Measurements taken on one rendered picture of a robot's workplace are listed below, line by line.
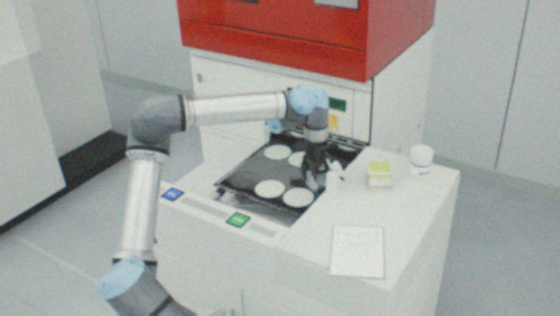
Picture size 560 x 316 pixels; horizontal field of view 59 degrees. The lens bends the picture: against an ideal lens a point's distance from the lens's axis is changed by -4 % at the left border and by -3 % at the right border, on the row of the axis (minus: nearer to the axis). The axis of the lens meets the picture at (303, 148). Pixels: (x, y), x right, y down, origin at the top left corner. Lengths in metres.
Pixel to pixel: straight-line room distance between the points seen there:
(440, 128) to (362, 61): 1.83
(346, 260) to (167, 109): 0.60
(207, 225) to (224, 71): 0.77
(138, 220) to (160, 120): 0.27
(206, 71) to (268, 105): 0.86
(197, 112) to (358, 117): 0.72
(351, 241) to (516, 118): 2.05
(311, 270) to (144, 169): 0.52
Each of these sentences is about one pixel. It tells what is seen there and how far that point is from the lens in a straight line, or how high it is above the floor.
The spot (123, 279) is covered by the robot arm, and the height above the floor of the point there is 1.10.
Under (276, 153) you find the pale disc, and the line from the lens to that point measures 1.95.
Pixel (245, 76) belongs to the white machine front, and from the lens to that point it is 2.05.
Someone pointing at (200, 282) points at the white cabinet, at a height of 0.67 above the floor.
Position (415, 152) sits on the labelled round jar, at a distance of 1.67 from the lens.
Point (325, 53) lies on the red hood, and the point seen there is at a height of 1.30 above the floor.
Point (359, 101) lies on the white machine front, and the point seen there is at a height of 1.13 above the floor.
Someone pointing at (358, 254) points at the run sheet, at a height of 0.97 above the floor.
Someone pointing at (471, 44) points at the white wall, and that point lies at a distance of 3.21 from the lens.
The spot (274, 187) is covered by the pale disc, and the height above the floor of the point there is 0.90.
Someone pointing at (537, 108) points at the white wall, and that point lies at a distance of 3.27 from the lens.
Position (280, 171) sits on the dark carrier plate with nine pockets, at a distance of 1.85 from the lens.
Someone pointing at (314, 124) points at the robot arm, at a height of 1.18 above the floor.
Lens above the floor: 1.91
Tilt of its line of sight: 31 degrees down
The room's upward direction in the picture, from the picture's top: 1 degrees counter-clockwise
